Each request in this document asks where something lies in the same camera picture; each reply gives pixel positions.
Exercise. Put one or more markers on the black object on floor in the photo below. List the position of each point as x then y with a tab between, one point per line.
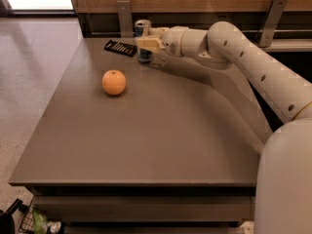
7	223

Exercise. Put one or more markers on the right metal wall bracket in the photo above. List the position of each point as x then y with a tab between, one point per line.
270	23

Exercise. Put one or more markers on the orange fruit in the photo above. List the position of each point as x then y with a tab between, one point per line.
114	82

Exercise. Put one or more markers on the black rxbar chocolate wrapper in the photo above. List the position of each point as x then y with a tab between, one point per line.
121	48

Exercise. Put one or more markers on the blue silver redbull can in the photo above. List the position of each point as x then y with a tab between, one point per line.
141	27

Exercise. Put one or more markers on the left metal wall bracket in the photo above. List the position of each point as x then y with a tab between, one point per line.
125	18

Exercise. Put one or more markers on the metal wall bracket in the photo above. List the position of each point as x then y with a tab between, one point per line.
270	23
125	18

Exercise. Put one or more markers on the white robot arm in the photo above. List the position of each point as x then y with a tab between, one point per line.
283	198

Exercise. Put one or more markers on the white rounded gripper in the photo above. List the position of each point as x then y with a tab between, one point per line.
171	42

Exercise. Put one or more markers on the wire basket with items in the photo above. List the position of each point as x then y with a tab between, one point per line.
34	222

